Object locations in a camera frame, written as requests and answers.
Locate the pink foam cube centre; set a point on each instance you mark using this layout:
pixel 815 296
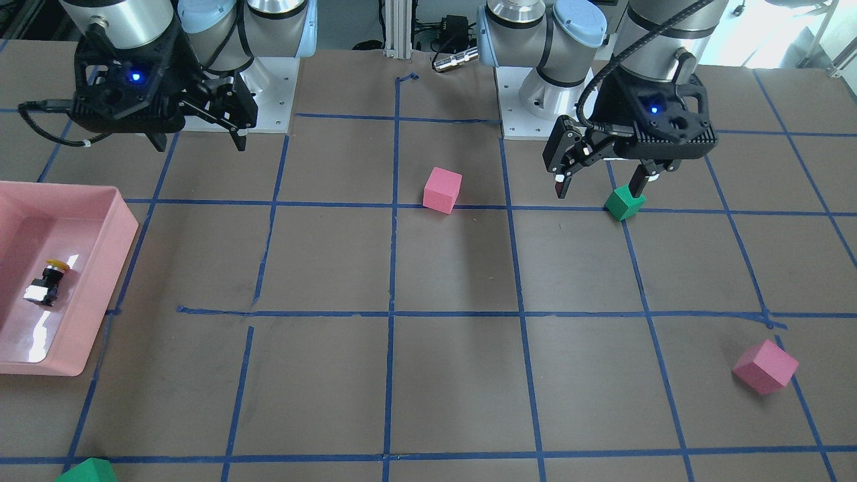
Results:
pixel 441 190

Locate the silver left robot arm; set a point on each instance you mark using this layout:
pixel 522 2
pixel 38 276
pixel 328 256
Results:
pixel 561 40

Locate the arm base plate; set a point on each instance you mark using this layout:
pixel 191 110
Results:
pixel 272 81
pixel 529 105

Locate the black power adapter background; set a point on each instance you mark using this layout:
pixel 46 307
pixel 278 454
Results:
pixel 453 34

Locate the aluminium frame post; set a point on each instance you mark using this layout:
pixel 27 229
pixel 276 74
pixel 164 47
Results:
pixel 398 26

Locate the silver metal cylinder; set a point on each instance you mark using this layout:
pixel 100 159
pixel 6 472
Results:
pixel 456 60

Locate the pink foam cube far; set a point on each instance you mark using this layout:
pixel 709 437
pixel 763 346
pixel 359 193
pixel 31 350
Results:
pixel 765 367

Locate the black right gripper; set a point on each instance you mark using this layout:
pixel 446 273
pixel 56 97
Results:
pixel 179 75

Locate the pink foam cube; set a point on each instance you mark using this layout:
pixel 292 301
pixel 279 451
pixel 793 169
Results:
pixel 765 367
pixel 441 190

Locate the green foam cube corner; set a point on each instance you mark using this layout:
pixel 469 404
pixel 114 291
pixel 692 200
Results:
pixel 90 470

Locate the yellow push button switch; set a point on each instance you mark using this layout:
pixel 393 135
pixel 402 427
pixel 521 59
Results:
pixel 43 291

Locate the green foam cube near arm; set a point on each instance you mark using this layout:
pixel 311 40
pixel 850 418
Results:
pixel 622 204

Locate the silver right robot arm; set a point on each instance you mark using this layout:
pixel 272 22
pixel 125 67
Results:
pixel 226 36

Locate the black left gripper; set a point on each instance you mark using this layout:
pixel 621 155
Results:
pixel 610 100

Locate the pink plastic bin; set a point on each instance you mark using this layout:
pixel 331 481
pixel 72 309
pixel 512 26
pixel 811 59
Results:
pixel 63 247

